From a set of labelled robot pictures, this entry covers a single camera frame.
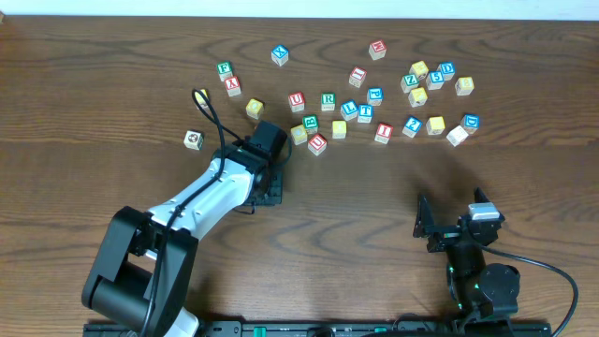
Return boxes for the red u wooden block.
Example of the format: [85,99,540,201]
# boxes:
[288,92,305,112]
[308,134,328,156]

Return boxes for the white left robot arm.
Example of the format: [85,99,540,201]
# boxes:
[81,144,278,336]

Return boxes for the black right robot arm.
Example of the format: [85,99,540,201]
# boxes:
[413,188,520,320]

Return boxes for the plain top 3 wooden block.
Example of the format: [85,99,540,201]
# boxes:
[446,125,469,147]

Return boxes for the blue D wooden block lower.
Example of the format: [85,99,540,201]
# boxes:
[460,114,480,135]

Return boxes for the blue d wooden block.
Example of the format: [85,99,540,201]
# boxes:
[437,62,456,81]
[460,114,480,135]

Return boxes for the green B wooden block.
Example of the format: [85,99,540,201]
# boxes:
[302,114,319,135]

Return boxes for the yellow O wooden block left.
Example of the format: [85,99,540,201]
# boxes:
[245,98,264,120]

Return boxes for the yellow S wooden block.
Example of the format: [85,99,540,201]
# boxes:
[426,116,446,136]

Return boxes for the soccer ball J wooden block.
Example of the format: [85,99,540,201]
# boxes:
[183,130,204,151]

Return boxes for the blue 2 wooden block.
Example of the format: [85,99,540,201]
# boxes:
[402,116,422,139]

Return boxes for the red I wooden block lower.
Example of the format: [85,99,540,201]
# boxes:
[374,123,393,144]

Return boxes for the red i wooden block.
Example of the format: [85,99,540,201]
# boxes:
[348,66,367,88]
[374,123,393,144]

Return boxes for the green R wooden block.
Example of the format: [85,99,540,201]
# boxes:
[321,93,336,111]

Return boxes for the red Y wooden block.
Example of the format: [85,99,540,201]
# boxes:
[225,76,241,96]

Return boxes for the yellow 8 wooden block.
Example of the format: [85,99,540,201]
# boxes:
[455,77,475,96]

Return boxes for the blue L wooden block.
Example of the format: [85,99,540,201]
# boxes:
[341,99,358,121]

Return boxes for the yellow brush side wooden block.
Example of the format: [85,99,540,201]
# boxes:
[408,87,428,108]

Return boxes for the yellow acorn wooden block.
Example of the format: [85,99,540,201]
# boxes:
[194,89,210,110]

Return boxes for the blue T wooden block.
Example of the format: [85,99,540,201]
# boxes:
[358,104,373,124]

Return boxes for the blue 5 wooden block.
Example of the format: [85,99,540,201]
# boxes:
[426,71,445,91]

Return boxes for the green F wooden block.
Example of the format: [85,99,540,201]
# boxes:
[216,61,233,81]

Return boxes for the blue D wooden block upper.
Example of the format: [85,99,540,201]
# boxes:
[437,62,456,81]

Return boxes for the blue P wooden block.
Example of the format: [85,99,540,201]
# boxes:
[367,87,384,106]

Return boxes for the green Z wooden block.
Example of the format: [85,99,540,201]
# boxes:
[401,74,419,94]

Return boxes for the blue X wooden block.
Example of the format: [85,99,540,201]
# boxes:
[270,45,289,66]

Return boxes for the yellow soccer side wooden block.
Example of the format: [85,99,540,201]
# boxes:
[409,61,429,81]

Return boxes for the red I wooden block upper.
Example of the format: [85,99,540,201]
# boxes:
[348,66,367,88]

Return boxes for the red top far wooden block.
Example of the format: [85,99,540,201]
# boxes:
[369,39,387,61]

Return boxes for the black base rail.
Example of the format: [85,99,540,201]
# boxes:
[82,319,553,337]

